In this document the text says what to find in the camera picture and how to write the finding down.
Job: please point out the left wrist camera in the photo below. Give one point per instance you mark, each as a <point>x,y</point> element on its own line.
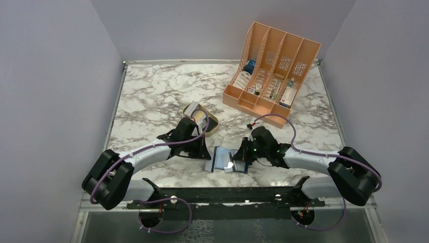
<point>202,124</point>

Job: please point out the blue round container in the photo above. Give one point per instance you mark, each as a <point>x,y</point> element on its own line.
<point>249,66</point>

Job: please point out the small items in organizer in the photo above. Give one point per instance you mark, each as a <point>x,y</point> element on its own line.
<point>255,89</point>

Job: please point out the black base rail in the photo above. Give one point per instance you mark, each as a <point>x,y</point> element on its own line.
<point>225,203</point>

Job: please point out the blue leather card holder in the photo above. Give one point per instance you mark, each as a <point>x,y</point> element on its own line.
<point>222,159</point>

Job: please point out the credit cards in tray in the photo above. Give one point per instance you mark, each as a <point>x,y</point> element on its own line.
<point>194,111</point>

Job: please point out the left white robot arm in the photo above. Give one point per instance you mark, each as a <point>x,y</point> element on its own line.
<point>109,181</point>

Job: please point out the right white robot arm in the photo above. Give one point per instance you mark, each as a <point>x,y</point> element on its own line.
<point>346,173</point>

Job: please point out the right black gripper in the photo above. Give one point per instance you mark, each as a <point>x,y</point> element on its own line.
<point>242,154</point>

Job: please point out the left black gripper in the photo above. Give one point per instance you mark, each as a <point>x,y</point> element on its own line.
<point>202,152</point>

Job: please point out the orange desk organizer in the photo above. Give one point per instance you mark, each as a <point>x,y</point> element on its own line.
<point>279,56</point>

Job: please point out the tan oval tray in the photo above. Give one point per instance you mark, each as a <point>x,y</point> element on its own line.
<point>212,121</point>

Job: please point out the white red box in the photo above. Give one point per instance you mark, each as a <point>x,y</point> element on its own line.
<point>288,96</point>

